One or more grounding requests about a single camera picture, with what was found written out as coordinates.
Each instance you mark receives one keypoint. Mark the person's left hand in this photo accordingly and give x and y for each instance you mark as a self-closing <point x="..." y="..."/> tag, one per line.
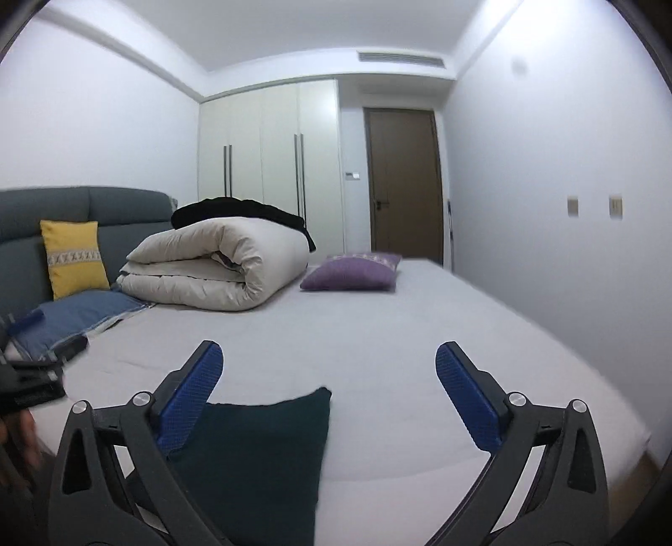
<point x="18" y="446"/>

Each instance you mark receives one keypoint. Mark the cream wardrobe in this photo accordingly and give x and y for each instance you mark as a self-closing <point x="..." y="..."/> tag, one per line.
<point x="268" y="157"/>

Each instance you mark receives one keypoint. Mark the rolled cream duvet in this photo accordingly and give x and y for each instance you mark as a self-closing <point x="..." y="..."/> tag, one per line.
<point x="220" y="262"/>

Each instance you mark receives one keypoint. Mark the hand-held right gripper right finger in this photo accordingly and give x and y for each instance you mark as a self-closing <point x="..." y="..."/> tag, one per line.
<point x="470" y="399"/>

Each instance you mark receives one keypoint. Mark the black cloth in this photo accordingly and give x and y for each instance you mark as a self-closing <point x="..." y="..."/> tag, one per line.
<point x="231" y="210"/>

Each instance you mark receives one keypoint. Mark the blue pillow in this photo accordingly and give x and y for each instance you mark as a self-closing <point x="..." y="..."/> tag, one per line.
<point x="79" y="315"/>

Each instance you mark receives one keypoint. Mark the dark green knit sweater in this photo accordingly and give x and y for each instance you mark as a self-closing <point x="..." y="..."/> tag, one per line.
<point x="262" y="462"/>

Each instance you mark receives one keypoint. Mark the purple pillow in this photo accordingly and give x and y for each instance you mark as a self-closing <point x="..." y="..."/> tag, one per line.
<point x="352" y="273"/>

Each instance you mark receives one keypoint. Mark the brown wooden door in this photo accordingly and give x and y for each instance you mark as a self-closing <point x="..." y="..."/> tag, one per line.
<point x="404" y="178"/>

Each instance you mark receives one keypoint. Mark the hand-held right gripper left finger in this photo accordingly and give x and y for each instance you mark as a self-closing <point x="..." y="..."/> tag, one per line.
<point x="191" y="394"/>

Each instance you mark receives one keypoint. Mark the yellow pillow with patterned band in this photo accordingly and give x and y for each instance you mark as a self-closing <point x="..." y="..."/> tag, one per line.
<point x="73" y="257"/>

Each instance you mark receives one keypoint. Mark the bed with white sheet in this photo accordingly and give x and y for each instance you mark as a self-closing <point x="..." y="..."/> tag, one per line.
<point x="420" y="336"/>

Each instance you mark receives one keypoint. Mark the grey upholstered headboard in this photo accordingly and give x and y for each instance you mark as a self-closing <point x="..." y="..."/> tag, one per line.
<point x="131" y="215"/>

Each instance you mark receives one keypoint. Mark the ceiling air vent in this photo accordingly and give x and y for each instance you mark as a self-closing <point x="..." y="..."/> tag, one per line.
<point x="401" y="59"/>

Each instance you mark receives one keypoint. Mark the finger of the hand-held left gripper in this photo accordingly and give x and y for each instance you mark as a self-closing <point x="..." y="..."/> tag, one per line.
<point x="71" y="347"/>
<point x="26" y="320"/>

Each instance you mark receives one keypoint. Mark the wall socket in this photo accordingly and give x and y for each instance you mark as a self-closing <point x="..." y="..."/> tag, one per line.
<point x="616" y="206"/>
<point x="573" y="206"/>

